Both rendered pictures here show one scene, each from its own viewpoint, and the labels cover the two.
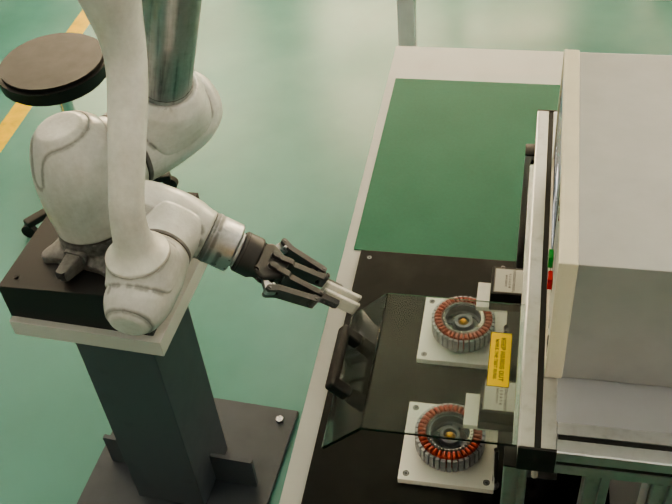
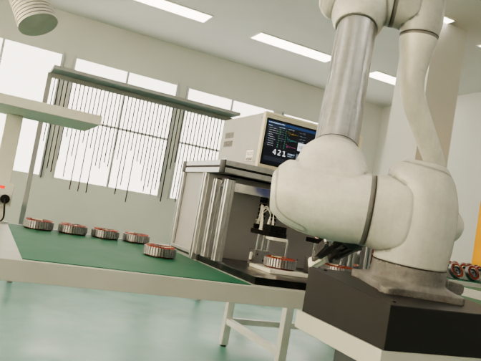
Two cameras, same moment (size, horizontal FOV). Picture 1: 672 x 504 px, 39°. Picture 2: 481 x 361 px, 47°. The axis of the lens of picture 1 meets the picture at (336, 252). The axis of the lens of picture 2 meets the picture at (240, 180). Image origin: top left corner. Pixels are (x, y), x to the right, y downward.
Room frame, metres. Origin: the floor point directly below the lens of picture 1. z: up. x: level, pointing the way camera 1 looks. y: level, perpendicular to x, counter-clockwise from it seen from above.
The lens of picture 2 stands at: (2.42, 1.12, 0.94)
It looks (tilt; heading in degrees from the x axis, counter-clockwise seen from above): 3 degrees up; 230
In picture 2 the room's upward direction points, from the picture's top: 10 degrees clockwise
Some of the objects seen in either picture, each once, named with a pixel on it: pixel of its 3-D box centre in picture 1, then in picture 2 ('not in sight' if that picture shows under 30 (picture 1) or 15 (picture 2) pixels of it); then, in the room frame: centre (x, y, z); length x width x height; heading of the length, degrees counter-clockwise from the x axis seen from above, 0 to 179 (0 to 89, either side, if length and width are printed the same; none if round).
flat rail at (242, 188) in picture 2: (525, 290); (305, 200); (0.95, -0.28, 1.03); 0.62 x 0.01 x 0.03; 165
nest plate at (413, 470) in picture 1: (449, 446); not in sight; (0.86, -0.15, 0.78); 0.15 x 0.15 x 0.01; 75
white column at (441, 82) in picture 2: not in sight; (411, 177); (-2.77, -2.29, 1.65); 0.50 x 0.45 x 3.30; 75
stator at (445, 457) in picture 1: (449, 437); (338, 270); (0.86, -0.15, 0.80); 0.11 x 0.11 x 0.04
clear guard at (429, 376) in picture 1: (451, 376); not in sight; (0.80, -0.14, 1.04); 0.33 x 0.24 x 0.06; 75
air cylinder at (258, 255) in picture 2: not in sight; (260, 257); (1.06, -0.35, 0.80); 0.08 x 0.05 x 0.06; 165
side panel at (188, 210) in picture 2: not in sight; (189, 213); (1.19, -0.65, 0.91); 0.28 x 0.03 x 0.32; 75
